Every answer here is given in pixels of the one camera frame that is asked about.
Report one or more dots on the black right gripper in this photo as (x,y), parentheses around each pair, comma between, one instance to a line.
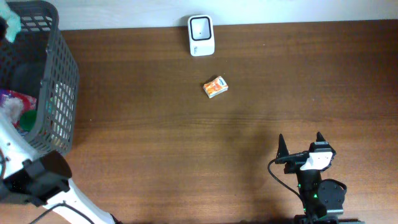
(294,162)

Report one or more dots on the orange tissue pack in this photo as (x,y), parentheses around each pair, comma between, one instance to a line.
(215,87)

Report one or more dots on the purple red snack bag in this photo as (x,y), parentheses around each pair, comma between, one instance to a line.
(14,104)

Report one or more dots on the teal wet wipes pack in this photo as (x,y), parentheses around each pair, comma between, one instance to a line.
(12,20)

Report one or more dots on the green lid glass jar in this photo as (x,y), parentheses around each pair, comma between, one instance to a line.
(27,120)

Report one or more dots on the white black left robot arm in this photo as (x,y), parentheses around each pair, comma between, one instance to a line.
(43,180)

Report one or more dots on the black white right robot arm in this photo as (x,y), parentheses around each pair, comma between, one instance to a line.
(322,199)

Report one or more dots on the white barcode scanner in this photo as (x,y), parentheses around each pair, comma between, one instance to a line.
(201,35)

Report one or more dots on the grey plastic mesh basket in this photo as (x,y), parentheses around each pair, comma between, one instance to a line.
(39,64)

